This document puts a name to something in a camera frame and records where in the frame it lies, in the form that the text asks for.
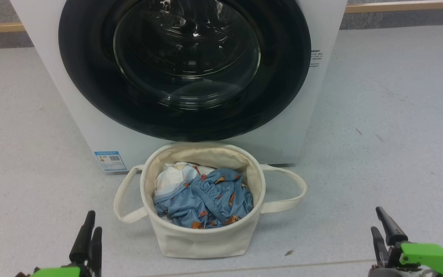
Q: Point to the cream garment with blue trim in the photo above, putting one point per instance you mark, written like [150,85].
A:
[169,177]

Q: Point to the blue bear print garment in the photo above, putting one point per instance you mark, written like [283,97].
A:
[210,202]

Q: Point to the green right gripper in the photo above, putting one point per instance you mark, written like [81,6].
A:
[429,257]

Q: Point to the cream canvas laundry basket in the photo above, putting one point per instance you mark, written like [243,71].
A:
[202,240]

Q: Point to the white front-load washing machine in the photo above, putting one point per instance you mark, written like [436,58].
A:
[71,115]

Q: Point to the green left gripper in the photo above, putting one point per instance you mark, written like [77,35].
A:
[56,272]

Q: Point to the blue energy label sticker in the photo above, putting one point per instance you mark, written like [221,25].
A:
[110,161]

